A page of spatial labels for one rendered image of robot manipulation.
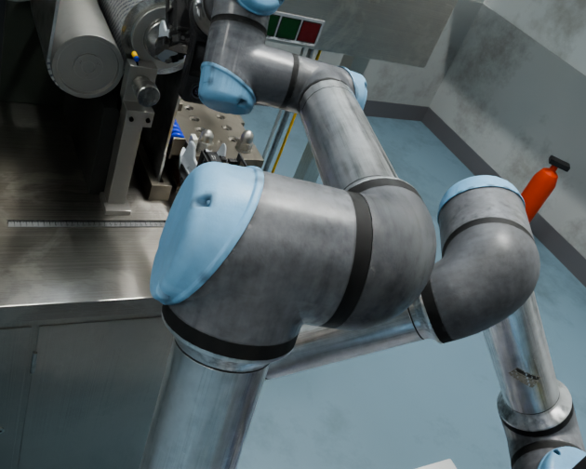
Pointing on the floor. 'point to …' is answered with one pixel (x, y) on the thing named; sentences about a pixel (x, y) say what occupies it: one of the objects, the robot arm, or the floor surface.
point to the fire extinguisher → (542, 186)
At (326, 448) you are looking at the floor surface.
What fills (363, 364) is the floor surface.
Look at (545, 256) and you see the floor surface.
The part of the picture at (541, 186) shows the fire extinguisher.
